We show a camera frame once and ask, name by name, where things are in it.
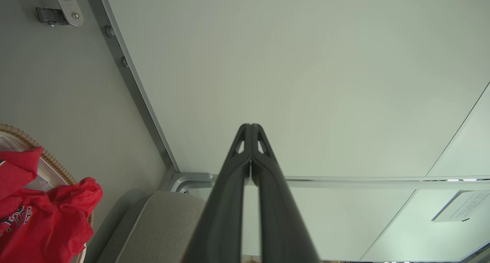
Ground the white paper notice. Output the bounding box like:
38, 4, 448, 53
431, 190, 490, 222

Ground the aluminium partition frame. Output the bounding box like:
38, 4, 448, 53
83, 0, 490, 193

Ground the wicker rim laundry basket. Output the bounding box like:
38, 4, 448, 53
0, 124, 95, 263

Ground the grey fabric sofa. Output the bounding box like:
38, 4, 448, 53
83, 189, 246, 263

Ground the red and white garment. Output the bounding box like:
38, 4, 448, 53
0, 147, 103, 263

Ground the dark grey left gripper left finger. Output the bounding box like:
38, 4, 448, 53
183, 124, 252, 263

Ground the white partition panel with notice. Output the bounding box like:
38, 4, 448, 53
191, 83, 490, 262

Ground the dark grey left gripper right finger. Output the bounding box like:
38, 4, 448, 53
251, 124, 321, 263

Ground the large white partition panel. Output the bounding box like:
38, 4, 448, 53
103, 0, 490, 178

